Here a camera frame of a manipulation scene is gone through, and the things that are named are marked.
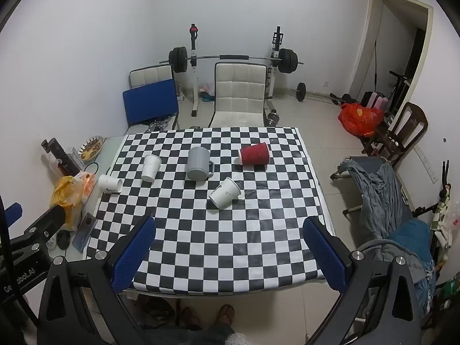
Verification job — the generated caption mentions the plate of snacks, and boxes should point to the plate of snacks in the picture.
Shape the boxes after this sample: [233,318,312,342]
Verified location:
[77,135,105,162]

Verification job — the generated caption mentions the blue board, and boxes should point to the blue board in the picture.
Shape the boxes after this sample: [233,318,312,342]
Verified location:
[122,79,179,128]

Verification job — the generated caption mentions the teal blanket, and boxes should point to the teal blanket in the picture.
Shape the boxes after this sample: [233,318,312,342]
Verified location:
[388,219,437,311]

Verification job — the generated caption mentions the black white checkered tablecloth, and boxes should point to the black white checkered tablecloth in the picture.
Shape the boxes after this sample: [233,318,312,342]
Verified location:
[83,126,336,297]

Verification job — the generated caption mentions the white padded chair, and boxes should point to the white padded chair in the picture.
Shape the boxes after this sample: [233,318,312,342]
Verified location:
[208,62,268,129]
[129,65,180,132]

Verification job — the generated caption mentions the hanging resistance band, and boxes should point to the hanging resistance band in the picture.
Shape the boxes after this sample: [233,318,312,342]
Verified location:
[372,39,379,87]

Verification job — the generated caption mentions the white barbell rack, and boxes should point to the white barbell rack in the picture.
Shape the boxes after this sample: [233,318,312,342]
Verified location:
[189,24,284,117]

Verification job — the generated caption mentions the pink suitcase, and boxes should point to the pink suitcase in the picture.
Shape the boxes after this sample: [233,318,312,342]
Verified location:
[361,91,389,110]

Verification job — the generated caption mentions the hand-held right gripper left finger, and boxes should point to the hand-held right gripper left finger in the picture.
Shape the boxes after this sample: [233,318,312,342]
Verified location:
[37,216,157,345]

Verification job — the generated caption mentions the white plastic bags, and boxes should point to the white plastic bags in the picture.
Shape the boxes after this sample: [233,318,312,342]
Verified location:
[431,187,460,248]

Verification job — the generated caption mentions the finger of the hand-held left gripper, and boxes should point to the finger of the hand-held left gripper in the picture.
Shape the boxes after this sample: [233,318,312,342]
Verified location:
[9,205,67,263]
[3,203,23,225]

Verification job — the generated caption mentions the grey mug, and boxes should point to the grey mug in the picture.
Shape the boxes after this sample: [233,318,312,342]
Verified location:
[186,147,215,181]

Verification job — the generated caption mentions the small barbell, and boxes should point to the small barbell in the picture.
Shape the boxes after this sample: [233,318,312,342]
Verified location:
[296,83,356,106]

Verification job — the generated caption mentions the yellow plastic bag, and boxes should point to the yellow plastic bag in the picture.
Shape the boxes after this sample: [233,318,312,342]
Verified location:
[50,175,85,231]

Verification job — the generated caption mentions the red plastic bag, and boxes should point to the red plastic bag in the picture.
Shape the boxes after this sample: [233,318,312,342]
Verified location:
[338,102,385,137]

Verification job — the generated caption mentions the person's foot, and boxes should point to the person's foot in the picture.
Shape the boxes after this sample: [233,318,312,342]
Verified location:
[216,304,236,328]
[179,305,202,331]

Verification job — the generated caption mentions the dark wooden chair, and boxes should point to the dark wooden chair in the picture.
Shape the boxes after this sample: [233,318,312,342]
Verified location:
[360,101,429,166]

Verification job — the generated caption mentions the black barbell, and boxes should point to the black barbell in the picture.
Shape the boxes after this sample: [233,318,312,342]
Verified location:
[169,46,304,74]

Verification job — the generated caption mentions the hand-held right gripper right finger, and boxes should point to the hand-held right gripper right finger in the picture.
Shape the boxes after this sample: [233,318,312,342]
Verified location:
[303,216,423,345]

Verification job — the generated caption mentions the door frame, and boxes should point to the door frame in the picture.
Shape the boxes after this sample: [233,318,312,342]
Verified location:
[350,0,434,123]

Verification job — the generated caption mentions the person's left foot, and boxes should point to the person's left foot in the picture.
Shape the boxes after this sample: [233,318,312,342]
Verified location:
[179,305,202,331]

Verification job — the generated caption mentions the black scooter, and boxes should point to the black scooter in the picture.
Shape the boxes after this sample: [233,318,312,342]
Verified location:
[386,70,410,116]

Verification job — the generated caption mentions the white speckled mug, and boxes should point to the white speckled mug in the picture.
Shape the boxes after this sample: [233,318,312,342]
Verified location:
[208,177,242,209]

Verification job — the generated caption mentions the grey blanket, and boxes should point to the grey blanket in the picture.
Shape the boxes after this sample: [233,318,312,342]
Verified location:
[338,158,437,288]

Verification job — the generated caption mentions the dark smartphone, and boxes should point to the dark smartphone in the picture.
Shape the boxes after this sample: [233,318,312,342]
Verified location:
[73,213,97,252]

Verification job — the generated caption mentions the red ribbed paper cup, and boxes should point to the red ribbed paper cup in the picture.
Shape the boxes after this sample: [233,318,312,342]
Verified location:
[239,142,271,166]

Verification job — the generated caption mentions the white paper cup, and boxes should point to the white paper cup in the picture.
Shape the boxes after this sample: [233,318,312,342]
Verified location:
[141,154,163,182]
[98,174,123,195]

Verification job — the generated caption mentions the person's right foot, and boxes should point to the person's right foot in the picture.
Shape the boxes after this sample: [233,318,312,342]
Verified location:
[216,304,236,328]

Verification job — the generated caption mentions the orange plastic bag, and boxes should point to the orange plastic bag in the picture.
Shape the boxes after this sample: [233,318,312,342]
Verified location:
[74,172,96,196]

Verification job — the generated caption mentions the folding cot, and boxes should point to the folding cot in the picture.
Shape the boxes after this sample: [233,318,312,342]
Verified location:
[330,156,414,223]

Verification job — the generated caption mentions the black handheld device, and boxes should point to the black handheld device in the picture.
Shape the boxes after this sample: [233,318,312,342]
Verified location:
[41,138,85,177]

